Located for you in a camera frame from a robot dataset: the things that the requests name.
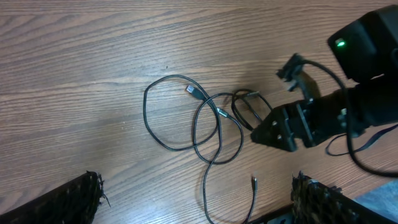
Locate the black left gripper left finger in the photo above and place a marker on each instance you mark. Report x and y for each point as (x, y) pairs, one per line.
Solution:
(76, 201)

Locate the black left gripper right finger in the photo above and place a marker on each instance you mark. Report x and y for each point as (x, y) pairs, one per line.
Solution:
(316, 203)

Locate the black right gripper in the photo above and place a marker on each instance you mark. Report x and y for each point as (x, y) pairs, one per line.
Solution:
(313, 123)

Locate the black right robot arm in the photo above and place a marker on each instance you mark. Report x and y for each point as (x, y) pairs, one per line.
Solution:
(366, 50)

